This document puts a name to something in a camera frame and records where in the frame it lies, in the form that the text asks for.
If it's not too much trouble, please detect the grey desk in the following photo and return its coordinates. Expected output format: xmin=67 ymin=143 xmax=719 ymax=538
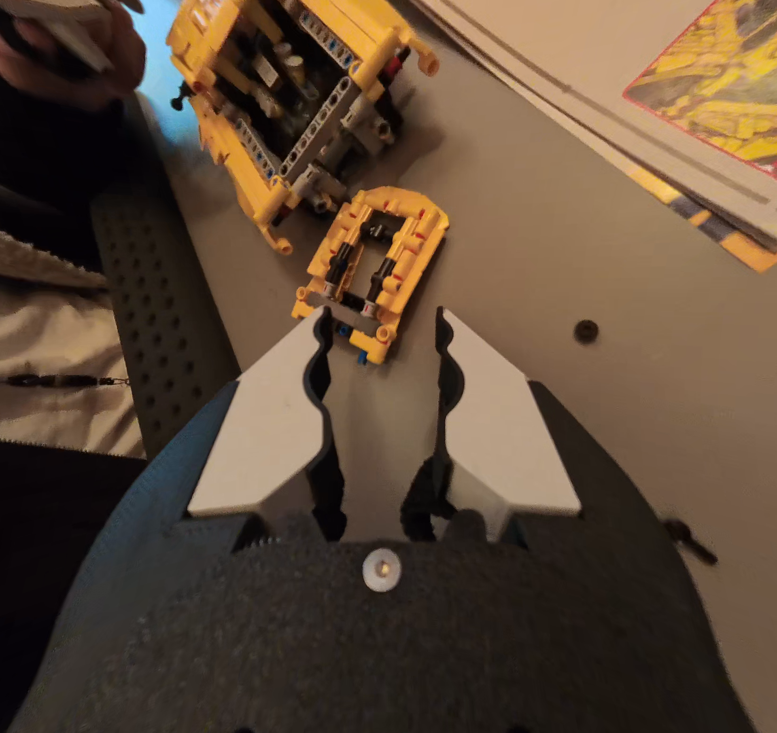
xmin=121 ymin=0 xmax=777 ymax=733

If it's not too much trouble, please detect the black brick pin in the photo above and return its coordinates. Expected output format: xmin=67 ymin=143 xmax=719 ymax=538
xmin=663 ymin=518 xmax=719 ymax=566

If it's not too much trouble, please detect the black perforated chair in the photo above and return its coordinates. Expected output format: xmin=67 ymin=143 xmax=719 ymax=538
xmin=91 ymin=190 xmax=240 ymax=461

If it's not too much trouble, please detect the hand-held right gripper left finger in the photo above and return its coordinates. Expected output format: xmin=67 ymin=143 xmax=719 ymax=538
xmin=187 ymin=306 xmax=348 ymax=542

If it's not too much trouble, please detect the yellow brick model car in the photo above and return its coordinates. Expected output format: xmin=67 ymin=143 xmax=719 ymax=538
xmin=165 ymin=0 xmax=441 ymax=256

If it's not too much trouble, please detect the yellow brick roof frame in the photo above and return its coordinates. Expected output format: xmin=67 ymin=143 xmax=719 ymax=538
xmin=291 ymin=186 xmax=451 ymax=365

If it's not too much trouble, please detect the instruction booklet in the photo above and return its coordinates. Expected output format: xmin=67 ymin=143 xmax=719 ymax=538
xmin=364 ymin=0 xmax=777 ymax=274

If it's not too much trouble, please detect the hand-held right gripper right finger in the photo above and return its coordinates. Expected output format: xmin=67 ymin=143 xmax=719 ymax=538
xmin=401 ymin=306 xmax=582 ymax=542

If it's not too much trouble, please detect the person's left hand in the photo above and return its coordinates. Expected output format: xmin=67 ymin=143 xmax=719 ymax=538
xmin=0 ymin=2 xmax=148 ymax=113

